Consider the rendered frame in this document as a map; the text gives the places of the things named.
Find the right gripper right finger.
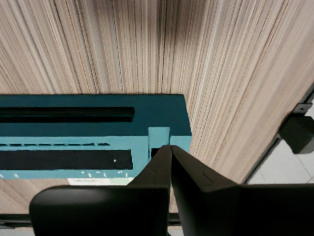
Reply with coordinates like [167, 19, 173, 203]
[170, 145, 314, 236]

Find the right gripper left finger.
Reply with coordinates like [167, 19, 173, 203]
[28, 145, 172, 236]

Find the white sheet of paper with printed lines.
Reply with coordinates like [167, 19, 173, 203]
[68, 178, 134, 185]

